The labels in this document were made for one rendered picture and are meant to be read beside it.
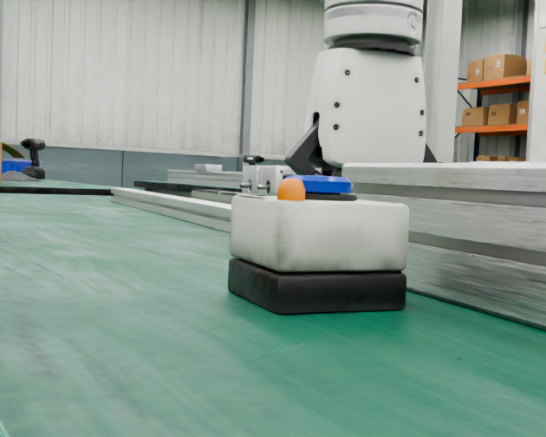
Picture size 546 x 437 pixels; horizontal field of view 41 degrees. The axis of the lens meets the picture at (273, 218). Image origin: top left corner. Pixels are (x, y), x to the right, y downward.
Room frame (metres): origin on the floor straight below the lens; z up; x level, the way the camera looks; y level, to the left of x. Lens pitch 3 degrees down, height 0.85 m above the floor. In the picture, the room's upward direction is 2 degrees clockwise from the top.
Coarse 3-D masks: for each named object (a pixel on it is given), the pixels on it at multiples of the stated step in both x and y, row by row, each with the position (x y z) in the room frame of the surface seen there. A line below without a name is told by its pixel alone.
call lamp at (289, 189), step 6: (282, 180) 0.38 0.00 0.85; (288, 180) 0.38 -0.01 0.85; (294, 180) 0.38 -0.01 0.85; (300, 180) 0.38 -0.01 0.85; (282, 186) 0.38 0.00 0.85; (288, 186) 0.38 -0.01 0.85; (294, 186) 0.38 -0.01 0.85; (300, 186) 0.38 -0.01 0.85; (282, 192) 0.38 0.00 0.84; (288, 192) 0.38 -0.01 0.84; (294, 192) 0.38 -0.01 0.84; (300, 192) 0.38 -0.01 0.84; (282, 198) 0.38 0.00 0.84; (288, 198) 0.38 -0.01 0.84; (294, 198) 0.38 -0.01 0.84; (300, 198) 0.38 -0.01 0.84
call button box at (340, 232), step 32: (256, 224) 0.40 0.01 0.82; (288, 224) 0.37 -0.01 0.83; (320, 224) 0.38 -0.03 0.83; (352, 224) 0.39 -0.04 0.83; (384, 224) 0.40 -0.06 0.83; (256, 256) 0.40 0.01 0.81; (288, 256) 0.37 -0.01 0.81; (320, 256) 0.38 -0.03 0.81; (352, 256) 0.39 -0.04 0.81; (384, 256) 0.40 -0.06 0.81; (256, 288) 0.40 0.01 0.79; (288, 288) 0.37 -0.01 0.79; (320, 288) 0.38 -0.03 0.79; (352, 288) 0.39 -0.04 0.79; (384, 288) 0.40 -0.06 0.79
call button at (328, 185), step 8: (288, 176) 0.42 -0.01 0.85; (296, 176) 0.41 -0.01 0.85; (304, 176) 0.41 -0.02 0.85; (312, 176) 0.41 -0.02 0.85; (320, 176) 0.41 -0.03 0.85; (328, 176) 0.41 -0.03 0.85; (304, 184) 0.41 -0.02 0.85; (312, 184) 0.40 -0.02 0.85; (320, 184) 0.40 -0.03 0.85; (328, 184) 0.41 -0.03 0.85; (336, 184) 0.41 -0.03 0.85; (344, 184) 0.41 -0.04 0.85; (312, 192) 0.41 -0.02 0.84; (320, 192) 0.41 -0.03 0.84; (328, 192) 0.42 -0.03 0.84; (344, 192) 0.41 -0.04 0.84
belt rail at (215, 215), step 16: (112, 192) 1.63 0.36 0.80; (128, 192) 1.46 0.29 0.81; (144, 192) 1.37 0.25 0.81; (144, 208) 1.33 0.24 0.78; (160, 208) 1.22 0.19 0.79; (176, 208) 1.15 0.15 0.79; (192, 208) 1.04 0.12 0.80; (208, 208) 0.97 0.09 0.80; (224, 208) 0.91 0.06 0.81; (208, 224) 0.97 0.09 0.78; (224, 224) 0.91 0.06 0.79
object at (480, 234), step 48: (384, 192) 0.53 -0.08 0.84; (432, 192) 0.47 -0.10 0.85; (480, 192) 0.43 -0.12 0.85; (528, 192) 0.39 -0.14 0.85; (432, 240) 0.47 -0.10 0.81; (480, 240) 0.41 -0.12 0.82; (528, 240) 0.37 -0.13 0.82; (432, 288) 0.45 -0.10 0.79; (480, 288) 0.41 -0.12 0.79; (528, 288) 0.37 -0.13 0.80
